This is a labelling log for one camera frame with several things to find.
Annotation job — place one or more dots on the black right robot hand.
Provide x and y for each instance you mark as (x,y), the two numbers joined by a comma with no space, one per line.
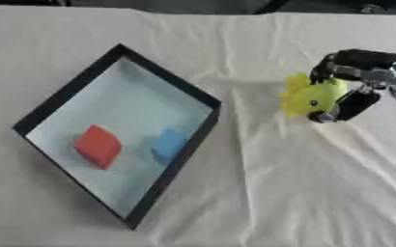
(358,64)

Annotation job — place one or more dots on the yellow soft toy bird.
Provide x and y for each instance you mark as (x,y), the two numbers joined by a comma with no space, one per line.
(314,96)

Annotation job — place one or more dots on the black box with white inside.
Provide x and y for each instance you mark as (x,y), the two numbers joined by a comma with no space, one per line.
(122,135)

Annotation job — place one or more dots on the blue block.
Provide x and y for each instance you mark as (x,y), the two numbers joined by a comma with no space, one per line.
(168,144)

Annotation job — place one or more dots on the red block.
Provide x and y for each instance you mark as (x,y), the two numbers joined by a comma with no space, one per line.
(98,146)

